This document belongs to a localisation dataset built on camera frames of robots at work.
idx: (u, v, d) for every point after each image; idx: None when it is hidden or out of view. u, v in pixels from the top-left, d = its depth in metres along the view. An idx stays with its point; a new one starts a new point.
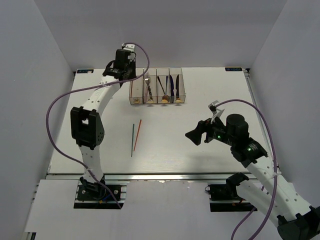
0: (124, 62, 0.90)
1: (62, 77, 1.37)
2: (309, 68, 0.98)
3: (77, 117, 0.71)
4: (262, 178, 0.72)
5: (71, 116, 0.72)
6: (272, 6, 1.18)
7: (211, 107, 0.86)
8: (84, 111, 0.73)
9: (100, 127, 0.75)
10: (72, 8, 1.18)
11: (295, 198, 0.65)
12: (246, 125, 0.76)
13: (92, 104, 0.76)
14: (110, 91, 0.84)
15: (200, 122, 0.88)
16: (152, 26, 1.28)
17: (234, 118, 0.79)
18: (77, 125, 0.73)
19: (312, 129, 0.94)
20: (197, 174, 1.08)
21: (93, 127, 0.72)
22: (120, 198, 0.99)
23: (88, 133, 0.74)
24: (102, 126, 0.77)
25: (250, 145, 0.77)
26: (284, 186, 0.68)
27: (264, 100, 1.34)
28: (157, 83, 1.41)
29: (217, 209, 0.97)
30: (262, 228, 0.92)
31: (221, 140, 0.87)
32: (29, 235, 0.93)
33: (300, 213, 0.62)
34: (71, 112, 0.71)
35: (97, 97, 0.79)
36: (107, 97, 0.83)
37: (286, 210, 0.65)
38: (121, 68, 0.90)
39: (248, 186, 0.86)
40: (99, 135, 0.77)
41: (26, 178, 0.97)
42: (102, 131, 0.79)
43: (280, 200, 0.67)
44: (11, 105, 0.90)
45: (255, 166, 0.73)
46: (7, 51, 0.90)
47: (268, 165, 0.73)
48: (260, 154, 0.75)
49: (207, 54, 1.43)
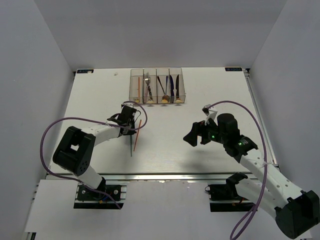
0: (128, 117, 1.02)
1: (62, 77, 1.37)
2: (309, 68, 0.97)
3: (71, 136, 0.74)
4: (254, 169, 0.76)
5: (66, 133, 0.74)
6: (271, 7, 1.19)
7: (204, 109, 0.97)
8: (79, 133, 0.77)
9: (87, 156, 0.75)
10: (73, 8, 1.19)
11: (286, 184, 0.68)
12: (234, 122, 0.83)
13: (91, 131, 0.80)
14: (109, 132, 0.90)
15: (195, 123, 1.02)
16: (152, 27, 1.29)
17: (224, 116, 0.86)
18: (66, 143, 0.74)
19: (312, 128, 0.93)
20: (199, 175, 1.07)
21: (81, 151, 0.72)
22: (120, 198, 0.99)
23: (70, 157, 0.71)
24: (89, 156, 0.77)
25: (241, 140, 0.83)
26: (275, 174, 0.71)
27: (264, 100, 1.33)
28: (157, 83, 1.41)
29: (217, 209, 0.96)
30: (265, 228, 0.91)
31: (215, 140, 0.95)
32: (29, 235, 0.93)
33: (291, 197, 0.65)
34: (67, 129, 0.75)
35: (97, 128, 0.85)
36: (104, 134, 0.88)
37: (279, 196, 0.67)
38: (124, 120, 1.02)
39: (247, 184, 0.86)
40: (82, 166, 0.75)
41: (26, 178, 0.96)
42: (87, 163, 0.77)
43: (272, 188, 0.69)
44: (11, 104, 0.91)
45: (246, 157, 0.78)
46: (6, 51, 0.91)
47: (258, 155, 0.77)
48: (251, 147, 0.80)
49: (207, 54, 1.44)
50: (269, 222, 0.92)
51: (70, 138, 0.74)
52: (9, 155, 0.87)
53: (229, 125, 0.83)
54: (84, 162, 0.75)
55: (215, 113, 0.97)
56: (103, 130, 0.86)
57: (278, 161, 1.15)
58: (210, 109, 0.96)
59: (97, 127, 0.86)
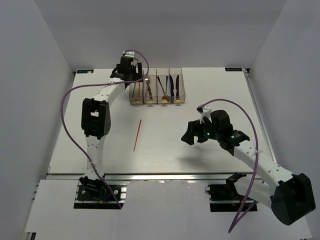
0: (128, 68, 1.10)
1: (62, 78, 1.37)
2: (310, 68, 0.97)
3: (88, 106, 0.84)
4: (246, 158, 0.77)
5: (84, 106, 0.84)
6: (271, 7, 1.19)
7: (199, 109, 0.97)
8: (94, 102, 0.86)
9: (108, 117, 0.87)
10: (73, 8, 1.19)
11: (277, 169, 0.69)
12: (226, 117, 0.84)
13: (102, 98, 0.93)
14: (116, 89, 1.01)
15: (191, 123, 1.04)
16: (152, 27, 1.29)
17: (216, 111, 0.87)
18: (87, 114, 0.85)
19: (312, 128, 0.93)
20: (199, 175, 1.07)
21: (103, 116, 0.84)
22: (120, 198, 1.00)
23: (96, 122, 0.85)
24: (109, 117, 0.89)
25: (234, 133, 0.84)
26: (266, 161, 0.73)
27: (264, 99, 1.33)
28: (157, 83, 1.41)
29: (216, 208, 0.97)
30: (265, 227, 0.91)
31: (211, 137, 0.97)
32: (29, 235, 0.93)
33: (282, 180, 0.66)
34: (84, 102, 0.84)
35: (106, 92, 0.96)
36: (113, 95, 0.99)
37: (271, 181, 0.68)
38: (125, 72, 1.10)
39: (246, 180, 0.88)
40: (107, 126, 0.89)
41: (25, 178, 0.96)
42: (109, 123, 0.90)
43: (264, 174, 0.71)
44: (12, 104, 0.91)
45: (238, 148, 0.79)
46: (7, 51, 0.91)
47: (250, 145, 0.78)
48: (243, 139, 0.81)
49: (208, 54, 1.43)
50: (270, 222, 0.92)
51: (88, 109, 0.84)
52: (9, 154, 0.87)
53: (221, 119, 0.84)
54: (107, 123, 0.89)
55: (209, 111, 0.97)
56: (111, 91, 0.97)
57: (278, 161, 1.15)
58: (204, 108, 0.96)
59: (106, 90, 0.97)
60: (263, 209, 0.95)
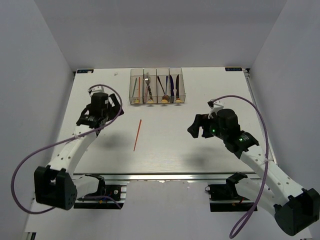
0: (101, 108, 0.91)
1: (62, 78, 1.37)
2: (310, 68, 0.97)
3: (42, 178, 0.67)
4: (255, 165, 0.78)
5: (36, 179, 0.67)
6: (271, 7, 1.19)
7: (210, 103, 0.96)
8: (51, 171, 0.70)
9: (69, 189, 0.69)
10: (72, 8, 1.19)
11: (287, 182, 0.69)
12: (234, 117, 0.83)
13: (62, 163, 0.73)
14: (83, 143, 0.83)
15: (197, 116, 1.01)
16: (151, 27, 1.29)
17: (225, 111, 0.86)
18: (41, 189, 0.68)
19: (312, 128, 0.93)
20: (200, 175, 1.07)
21: (60, 190, 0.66)
22: (120, 198, 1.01)
23: (53, 198, 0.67)
24: (72, 186, 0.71)
25: (242, 136, 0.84)
26: (276, 172, 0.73)
27: (264, 99, 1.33)
28: (157, 83, 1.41)
29: (217, 209, 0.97)
30: (265, 227, 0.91)
31: (215, 134, 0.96)
32: (29, 235, 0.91)
33: (292, 195, 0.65)
34: (36, 174, 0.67)
35: (67, 152, 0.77)
36: (79, 151, 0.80)
37: (280, 194, 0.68)
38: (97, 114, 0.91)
39: (247, 182, 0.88)
40: (70, 199, 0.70)
41: (25, 178, 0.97)
42: (74, 194, 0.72)
43: (273, 185, 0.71)
44: (12, 103, 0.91)
45: (247, 154, 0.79)
46: (7, 50, 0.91)
47: (259, 152, 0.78)
48: (252, 143, 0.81)
49: (208, 54, 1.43)
50: (270, 222, 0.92)
51: (42, 182, 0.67)
52: (9, 154, 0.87)
53: (229, 120, 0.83)
54: (70, 196, 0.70)
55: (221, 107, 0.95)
56: (75, 150, 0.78)
57: (278, 161, 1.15)
58: (215, 104, 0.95)
59: (67, 150, 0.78)
60: (263, 209, 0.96)
